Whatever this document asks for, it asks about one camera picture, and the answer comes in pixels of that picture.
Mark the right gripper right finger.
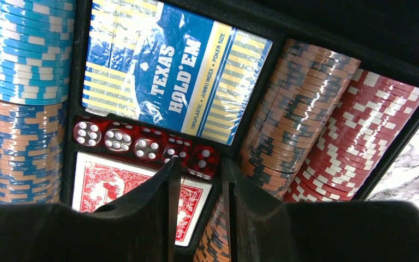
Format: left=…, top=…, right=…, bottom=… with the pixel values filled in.
left=222, top=158, right=419, bottom=261

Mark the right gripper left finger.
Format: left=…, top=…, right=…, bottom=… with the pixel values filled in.
left=0, top=158, right=181, bottom=261

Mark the red playing card deck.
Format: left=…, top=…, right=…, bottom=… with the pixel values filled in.
left=71, top=151, right=212, bottom=247

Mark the red die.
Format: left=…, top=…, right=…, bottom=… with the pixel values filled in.
left=133, top=127, right=164, bottom=162
left=73, top=120, right=103, bottom=147
left=104, top=121, right=134, bottom=152
left=161, top=135, right=192, bottom=166
left=187, top=145, right=220, bottom=180

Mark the black poker case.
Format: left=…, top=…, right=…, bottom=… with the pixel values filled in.
left=59, top=0, right=419, bottom=262

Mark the brown chip stack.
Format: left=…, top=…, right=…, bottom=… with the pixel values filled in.
left=0, top=100, right=67, bottom=205

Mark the light blue chip stack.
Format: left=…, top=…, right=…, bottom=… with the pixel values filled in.
left=0, top=1, right=76, bottom=106

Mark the orange chip row in case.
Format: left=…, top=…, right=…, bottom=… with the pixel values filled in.
left=193, top=38, right=361, bottom=262

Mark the red chip row in case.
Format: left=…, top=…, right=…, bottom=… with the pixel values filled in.
left=284, top=69, right=419, bottom=202

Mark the blue white card deck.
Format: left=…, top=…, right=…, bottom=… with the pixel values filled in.
left=82, top=1, right=272, bottom=145

